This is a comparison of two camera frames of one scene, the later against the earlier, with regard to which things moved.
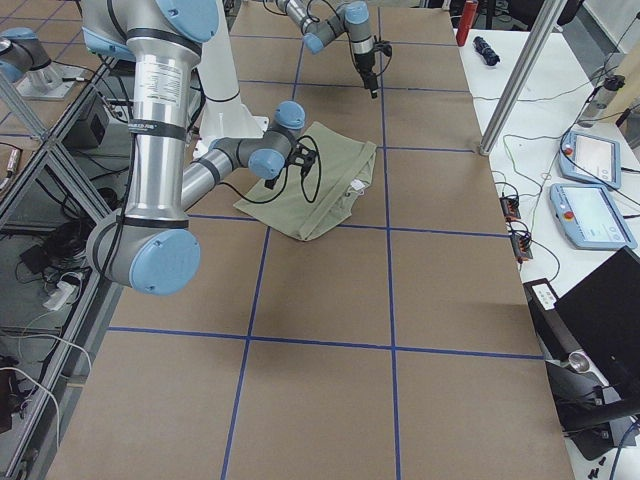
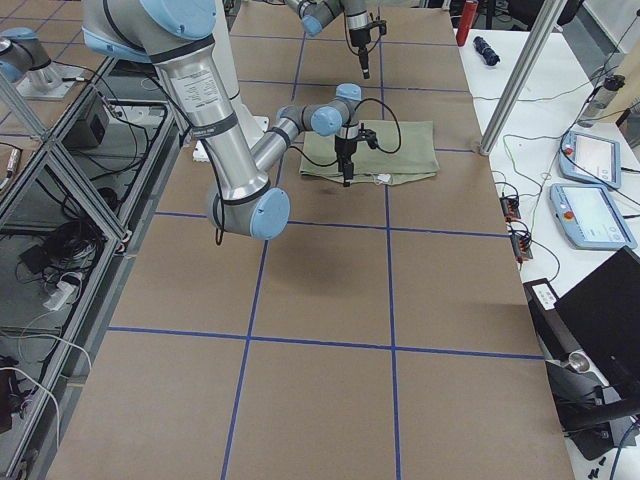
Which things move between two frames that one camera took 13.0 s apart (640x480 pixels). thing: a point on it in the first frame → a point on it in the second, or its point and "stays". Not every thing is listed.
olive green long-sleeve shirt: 307,206 → 405,149
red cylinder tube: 467,19 stays
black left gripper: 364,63 → 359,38
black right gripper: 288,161 → 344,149
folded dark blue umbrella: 488,54 stays
